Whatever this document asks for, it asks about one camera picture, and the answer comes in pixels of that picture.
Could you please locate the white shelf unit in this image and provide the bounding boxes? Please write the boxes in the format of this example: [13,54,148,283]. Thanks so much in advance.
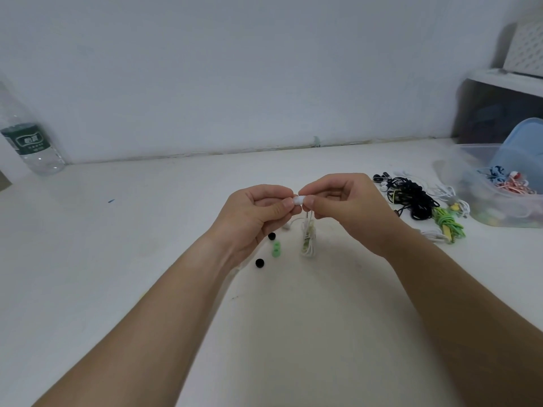
[452,68,543,145]

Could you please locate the blue earphones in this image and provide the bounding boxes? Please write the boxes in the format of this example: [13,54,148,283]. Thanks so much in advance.
[479,166,507,183]

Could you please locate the clear plastic water bottle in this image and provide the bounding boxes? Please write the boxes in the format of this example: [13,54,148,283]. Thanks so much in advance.
[0,80,67,176]

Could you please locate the person's left forearm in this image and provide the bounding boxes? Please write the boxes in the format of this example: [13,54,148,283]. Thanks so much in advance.
[32,233,239,407]

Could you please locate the black tangled earphones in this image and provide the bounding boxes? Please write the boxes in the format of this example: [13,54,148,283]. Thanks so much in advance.
[387,176,440,221]

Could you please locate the person's left hand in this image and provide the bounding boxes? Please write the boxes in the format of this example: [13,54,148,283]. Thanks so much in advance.
[208,184,303,268]

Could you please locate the person's right forearm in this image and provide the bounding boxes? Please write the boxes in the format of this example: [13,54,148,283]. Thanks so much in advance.
[384,231,543,407]

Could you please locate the light blue container lid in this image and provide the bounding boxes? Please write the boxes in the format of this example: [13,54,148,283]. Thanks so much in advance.
[491,118,543,192]

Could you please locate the white earphones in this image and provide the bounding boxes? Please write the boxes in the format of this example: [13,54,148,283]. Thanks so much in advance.
[282,195,319,259]
[419,228,451,244]
[426,184,471,219]

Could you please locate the clear plastic container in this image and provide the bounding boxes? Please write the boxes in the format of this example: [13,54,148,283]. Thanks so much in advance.
[439,143,543,229]

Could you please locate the green bundled earphones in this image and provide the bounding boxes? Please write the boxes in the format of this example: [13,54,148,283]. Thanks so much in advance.
[432,207,467,245]

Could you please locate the person's right hand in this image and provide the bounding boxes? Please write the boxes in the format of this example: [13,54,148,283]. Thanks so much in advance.
[298,173,410,259]

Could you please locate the pink earphones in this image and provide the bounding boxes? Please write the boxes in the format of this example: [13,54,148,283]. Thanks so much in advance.
[495,170,538,196]

